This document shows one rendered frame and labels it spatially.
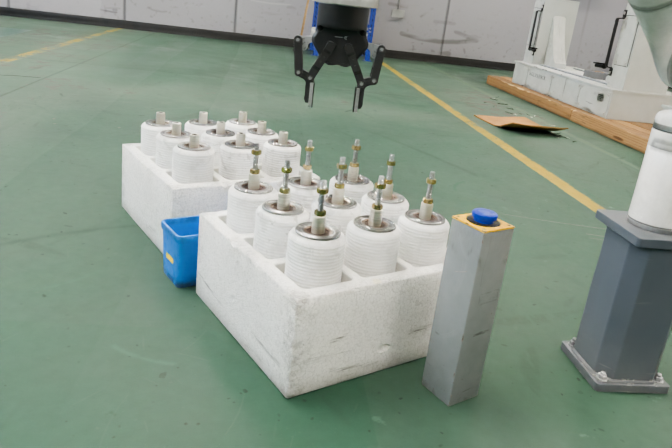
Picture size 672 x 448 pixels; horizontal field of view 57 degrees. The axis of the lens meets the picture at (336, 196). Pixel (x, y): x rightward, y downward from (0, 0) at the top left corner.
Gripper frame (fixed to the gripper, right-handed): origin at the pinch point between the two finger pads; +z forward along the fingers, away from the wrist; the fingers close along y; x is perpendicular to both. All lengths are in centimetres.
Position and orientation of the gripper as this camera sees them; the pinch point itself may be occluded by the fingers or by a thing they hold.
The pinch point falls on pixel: (333, 100)
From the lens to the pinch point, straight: 95.7
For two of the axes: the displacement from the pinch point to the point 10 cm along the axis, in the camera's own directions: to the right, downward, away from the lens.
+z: -1.1, 9.4, 3.1
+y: -9.9, -1.1, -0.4
